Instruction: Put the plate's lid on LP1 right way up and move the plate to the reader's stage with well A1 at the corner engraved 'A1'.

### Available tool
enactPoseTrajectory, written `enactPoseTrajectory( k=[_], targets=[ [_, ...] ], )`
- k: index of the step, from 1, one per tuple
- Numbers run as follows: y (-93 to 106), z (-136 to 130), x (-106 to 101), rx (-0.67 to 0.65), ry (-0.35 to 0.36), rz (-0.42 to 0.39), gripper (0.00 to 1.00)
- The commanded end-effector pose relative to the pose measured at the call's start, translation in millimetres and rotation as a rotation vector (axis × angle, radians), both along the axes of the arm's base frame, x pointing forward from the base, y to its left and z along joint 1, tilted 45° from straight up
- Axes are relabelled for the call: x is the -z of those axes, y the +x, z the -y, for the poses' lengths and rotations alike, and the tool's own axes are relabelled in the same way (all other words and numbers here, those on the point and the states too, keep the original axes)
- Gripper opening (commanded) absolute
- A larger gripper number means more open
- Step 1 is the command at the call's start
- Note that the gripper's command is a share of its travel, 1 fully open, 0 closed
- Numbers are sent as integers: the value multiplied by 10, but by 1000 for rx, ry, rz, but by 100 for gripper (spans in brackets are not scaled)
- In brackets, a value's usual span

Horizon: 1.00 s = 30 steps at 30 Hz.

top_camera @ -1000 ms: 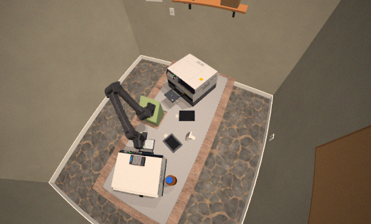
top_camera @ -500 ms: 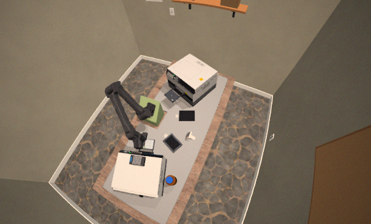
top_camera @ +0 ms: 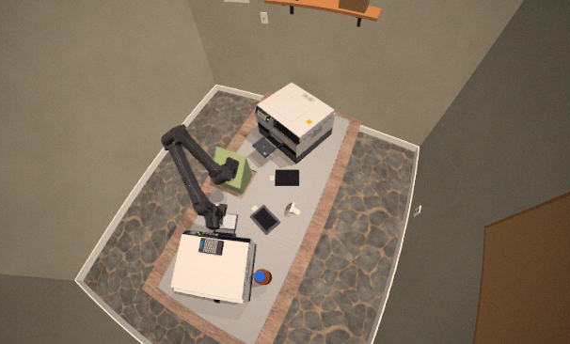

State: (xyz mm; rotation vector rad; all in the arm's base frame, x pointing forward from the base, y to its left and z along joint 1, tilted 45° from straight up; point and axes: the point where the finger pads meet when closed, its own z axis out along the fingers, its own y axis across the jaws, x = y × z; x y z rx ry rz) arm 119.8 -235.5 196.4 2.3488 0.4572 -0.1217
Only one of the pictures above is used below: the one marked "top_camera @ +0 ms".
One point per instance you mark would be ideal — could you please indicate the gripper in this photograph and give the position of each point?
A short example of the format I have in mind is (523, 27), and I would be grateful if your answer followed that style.
(223, 209)

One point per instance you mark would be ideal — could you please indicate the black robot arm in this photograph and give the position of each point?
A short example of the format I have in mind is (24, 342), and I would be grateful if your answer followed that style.
(179, 136)

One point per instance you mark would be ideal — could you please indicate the white multiwell plate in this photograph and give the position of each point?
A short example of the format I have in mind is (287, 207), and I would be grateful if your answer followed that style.
(228, 223)

